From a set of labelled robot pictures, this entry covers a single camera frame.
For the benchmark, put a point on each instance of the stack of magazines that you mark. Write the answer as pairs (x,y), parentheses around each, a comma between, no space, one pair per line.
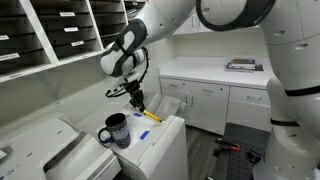
(243,65)

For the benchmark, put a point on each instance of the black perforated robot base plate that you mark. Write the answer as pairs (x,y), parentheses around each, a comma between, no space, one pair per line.
(238,164)

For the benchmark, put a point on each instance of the white base cabinet with drawers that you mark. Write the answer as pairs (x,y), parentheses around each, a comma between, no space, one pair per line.
(216,96)

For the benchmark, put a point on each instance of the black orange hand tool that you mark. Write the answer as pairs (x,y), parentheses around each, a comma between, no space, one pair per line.
(224,145)

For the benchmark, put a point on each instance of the white paper notice sheet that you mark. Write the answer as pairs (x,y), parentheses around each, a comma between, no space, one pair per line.
(136,125)

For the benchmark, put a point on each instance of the blue tape strip side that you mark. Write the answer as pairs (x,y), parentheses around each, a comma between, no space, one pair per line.
(144,134)

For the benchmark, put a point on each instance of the blue tape strip top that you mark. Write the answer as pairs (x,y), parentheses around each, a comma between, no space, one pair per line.
(137,115)

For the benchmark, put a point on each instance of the yellow pen with black cap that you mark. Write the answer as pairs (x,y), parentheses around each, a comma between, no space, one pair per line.
(152,116)

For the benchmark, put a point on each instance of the white office printer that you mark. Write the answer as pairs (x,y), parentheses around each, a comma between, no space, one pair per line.
(54,148)

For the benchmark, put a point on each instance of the white mail sorter shelf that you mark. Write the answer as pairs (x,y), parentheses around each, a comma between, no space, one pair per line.
(37,35)

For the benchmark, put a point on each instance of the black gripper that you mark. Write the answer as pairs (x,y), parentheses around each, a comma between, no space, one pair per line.
(136,94)

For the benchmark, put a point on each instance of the dark speckled ceramic mug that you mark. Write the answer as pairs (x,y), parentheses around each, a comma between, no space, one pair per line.
(116,126)

